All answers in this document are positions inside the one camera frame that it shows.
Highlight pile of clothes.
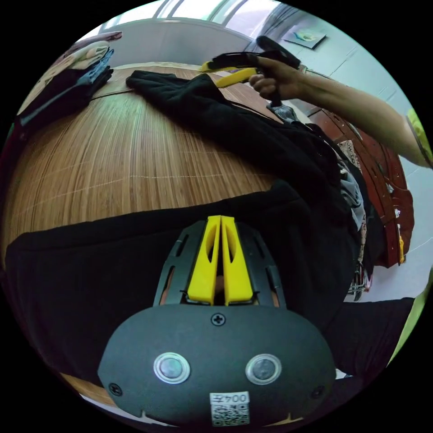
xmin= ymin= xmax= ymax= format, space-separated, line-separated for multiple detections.
xmin=17 ymin=31 xmax=123 ymax=127

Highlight wire basket with clothes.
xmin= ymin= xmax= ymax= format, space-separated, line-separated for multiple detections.
xmin=266 ymin=101 xmax=377 ymax=304

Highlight person's right forearm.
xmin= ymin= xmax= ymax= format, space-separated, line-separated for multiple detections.
xmin=300 ymin=72 xmax=432 ymax=168

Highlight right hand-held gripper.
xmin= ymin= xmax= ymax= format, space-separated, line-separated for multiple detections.
xmin=198 ymin=50 xmax=292 ymax=106

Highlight person's right hand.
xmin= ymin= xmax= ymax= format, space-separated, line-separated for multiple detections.
xmin=248 ymin=56 xmax=306 ymax=101

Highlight person's body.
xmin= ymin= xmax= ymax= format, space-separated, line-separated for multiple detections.
xmin=321 ymin=107 xmax=433 ymax=383

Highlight window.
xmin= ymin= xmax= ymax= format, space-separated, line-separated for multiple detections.
xmin=151 ymin=0 xmax=262 ymax=33

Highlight black long pants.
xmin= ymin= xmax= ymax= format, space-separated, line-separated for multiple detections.
xmin=5 ymin=70 xmax=365 ymax=390

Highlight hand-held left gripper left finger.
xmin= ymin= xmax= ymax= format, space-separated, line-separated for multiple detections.
xmin=187 ymin=215 xmax=221 ymax=306

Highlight red wooden cupboard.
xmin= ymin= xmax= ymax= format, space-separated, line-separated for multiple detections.
xmin=304 ymin=104 xmax=415 ymax=268

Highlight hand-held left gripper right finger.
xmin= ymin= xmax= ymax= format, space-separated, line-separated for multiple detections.
xmin=221 ymin=215 xmax=254 ymax=306

